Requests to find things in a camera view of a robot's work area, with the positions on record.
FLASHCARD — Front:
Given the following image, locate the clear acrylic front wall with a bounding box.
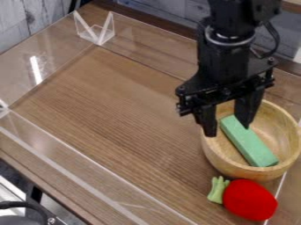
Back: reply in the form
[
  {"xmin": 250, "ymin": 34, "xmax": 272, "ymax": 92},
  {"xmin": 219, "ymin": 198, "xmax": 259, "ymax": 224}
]
[{"xmin": 0, "ymin": 99, "xmax": 197, "ymax": 225}]

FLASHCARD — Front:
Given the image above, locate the clear acrylic corner bracket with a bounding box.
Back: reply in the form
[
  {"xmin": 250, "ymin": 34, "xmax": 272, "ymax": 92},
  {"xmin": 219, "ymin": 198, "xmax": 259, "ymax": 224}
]
[{"xmin": 72, "ymin": 11, "xmax": 115, "ymax": 46}]

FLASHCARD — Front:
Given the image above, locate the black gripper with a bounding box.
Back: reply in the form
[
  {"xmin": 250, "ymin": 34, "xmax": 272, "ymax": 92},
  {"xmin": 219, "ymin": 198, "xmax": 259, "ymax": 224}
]
[{"xmin": 175, "ymin": 18, "xmax": 275, "ymax": 137}]

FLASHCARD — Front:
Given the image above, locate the black metal table bracket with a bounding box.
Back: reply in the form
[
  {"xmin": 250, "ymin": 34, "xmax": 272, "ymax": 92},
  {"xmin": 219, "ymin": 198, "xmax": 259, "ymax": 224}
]
[{"xmin": 24, "ymin": 185, "xmax": 66, "ymax": 225}]

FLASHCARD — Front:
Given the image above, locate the black cable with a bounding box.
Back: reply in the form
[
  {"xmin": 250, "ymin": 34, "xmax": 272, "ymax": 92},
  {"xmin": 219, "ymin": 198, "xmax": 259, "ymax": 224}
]
[{"xmin": 250, "ymin": 20, "xmax": 282, "ymax": 60}]

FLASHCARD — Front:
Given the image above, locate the red plush strawberry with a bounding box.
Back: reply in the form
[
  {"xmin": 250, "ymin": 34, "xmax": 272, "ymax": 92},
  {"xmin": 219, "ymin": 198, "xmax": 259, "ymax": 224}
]
[{"xmin": 207, "ymin": 176, "xmax": 278, "ymax": 221}]

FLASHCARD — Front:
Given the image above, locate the brown wooden bowl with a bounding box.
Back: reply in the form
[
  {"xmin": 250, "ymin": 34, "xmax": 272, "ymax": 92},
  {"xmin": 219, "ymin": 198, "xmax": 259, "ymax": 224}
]
[{"xmin": 199, "ymin": 100, "xmax": 301, "ymax": 182}]

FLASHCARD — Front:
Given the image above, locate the green rectangular block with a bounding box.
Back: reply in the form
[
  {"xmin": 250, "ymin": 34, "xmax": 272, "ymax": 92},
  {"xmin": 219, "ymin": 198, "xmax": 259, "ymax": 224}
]
[{"xmin": 219, "ymin": 115, "xmax": 279, "ymax": 167}]

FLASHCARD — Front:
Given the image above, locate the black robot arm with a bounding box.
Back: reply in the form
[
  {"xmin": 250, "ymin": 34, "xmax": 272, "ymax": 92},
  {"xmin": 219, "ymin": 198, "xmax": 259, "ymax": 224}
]
[{"xmin": 175, "ymin": 0, "xmax": 282, "ymax": 137}]

